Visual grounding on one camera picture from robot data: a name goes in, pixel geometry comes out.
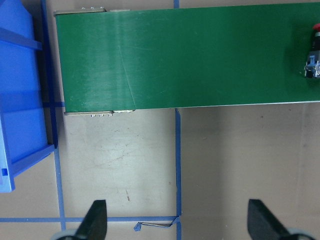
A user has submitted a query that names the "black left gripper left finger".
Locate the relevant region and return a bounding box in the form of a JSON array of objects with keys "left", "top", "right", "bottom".
[{"left": 74, "top": 200, "right": 107, "bottom": 240}]

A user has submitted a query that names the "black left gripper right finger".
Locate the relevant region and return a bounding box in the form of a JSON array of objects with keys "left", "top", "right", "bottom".
[{"left": 247, "top": 199, "right": 291, "bottom": 240}]

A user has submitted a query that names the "red push button switch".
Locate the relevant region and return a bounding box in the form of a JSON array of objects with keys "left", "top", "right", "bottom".
[{"left": 304, "top": 23, "right": 320, "bottom": 79}]

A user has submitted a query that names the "blue left storage bin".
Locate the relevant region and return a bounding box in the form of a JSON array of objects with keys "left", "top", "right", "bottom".
[{"left": 0, "top": 0, "right": 54, "bottom": 193}]

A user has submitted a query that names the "green conveyor belt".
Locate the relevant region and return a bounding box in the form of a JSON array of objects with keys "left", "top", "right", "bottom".
[{"left": 55, "top": 2, "right": 320, "bottom": 115}]

